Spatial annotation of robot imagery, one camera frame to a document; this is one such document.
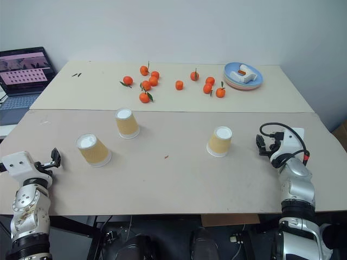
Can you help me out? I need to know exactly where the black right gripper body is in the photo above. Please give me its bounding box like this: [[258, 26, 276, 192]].
[[267, 131, 285, 159]]

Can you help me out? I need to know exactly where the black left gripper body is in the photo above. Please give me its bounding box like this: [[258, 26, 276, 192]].
[[33, 160, 62, 174]]

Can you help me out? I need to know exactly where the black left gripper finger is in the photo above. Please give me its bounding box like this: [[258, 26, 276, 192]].
[[50, 147, 62, 164]]

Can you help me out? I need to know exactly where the stack of coloured plates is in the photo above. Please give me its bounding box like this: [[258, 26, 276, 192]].
[[223, 62, 264, 88]]

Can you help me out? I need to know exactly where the brown ribbed paper cup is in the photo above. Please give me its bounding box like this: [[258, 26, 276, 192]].
[[205, 126, 233, 158], [114, 107, 140, 140], [75, 132, 113, 168]]

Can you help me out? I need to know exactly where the pink plastic plate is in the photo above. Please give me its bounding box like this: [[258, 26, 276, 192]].
[[224, 78, 263, 92]]

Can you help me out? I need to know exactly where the white plastic gadget orange button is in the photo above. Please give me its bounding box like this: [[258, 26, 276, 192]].
[[230, 64, 257, 85]]

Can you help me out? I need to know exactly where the open grey laptop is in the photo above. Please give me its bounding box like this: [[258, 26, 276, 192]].
[[0, 46, 58, 126]]

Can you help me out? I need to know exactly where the dark rounded shape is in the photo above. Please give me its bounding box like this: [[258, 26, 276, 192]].
[[189, 226, 221, 260], [115, 233, 157, 260]]

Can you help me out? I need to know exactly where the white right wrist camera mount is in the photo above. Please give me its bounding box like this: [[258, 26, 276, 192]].
[[270, 127, 306, 164]]

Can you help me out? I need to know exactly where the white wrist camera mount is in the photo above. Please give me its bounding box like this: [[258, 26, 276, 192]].
[[0, 151, 54, 185], [270, 127, 306, 164]]

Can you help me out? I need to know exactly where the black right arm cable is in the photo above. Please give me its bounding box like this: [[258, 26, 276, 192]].
[[259, 122, 311, 164]]

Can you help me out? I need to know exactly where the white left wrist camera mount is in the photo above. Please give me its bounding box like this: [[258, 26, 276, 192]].
[[0, 151, 54, 185]]

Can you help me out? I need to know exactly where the black table frame leg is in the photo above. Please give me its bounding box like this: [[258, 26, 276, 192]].
[[50, 215, 102, 260]]

